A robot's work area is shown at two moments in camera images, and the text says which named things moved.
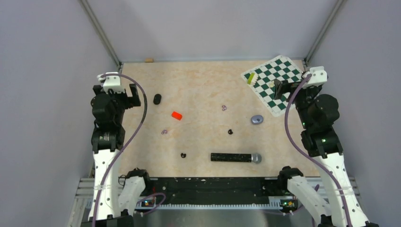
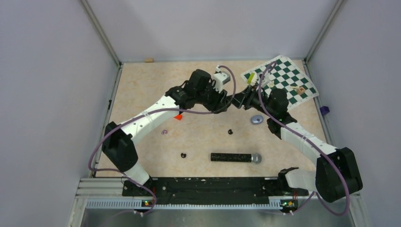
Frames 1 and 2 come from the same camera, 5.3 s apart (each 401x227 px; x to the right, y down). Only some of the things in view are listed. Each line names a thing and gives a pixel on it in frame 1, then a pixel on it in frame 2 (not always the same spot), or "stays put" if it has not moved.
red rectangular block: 176,115 stays put
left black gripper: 131,101 → 219,104
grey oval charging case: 257,119 stays put
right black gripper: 283,86 → 245,97
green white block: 250,78 stays put
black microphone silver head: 255,158 stays put
